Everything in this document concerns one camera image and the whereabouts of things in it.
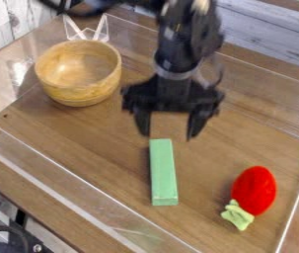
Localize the clear acrylic corner bracket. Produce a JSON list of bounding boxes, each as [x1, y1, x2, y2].
[[62, 15, 110, 42]]

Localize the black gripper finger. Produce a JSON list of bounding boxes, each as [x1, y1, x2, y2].
[[134, 108, 152, 136], [186, 110, 213, 139]]

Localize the brown wooden bowl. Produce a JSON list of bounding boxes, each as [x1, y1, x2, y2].
[[35, 40, 122, 107]]

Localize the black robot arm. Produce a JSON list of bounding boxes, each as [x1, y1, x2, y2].
[[38, 0, 225, 138]]

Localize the black clamp with cable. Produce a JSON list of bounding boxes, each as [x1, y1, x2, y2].
[[0, 215, 54, 253]]

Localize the green rectangular block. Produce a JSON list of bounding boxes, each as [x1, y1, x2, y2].
[[150, 139, 178, 206]]

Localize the red plush strawberry toy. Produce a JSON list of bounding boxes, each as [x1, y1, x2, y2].
[[221, 166, 277, 231]]

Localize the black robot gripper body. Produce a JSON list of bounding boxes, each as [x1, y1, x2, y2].
[[122, 74, 225, 119]]

